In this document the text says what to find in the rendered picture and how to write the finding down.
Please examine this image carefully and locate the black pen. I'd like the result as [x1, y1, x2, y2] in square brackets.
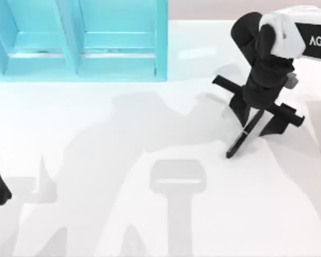
[225, 109, 263, 160]

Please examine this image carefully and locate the pale grey rounded box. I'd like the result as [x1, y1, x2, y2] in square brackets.
[287, 72, 298, 89]

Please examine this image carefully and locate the light blue rack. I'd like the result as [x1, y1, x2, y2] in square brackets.
[0, 0, 168, 82]

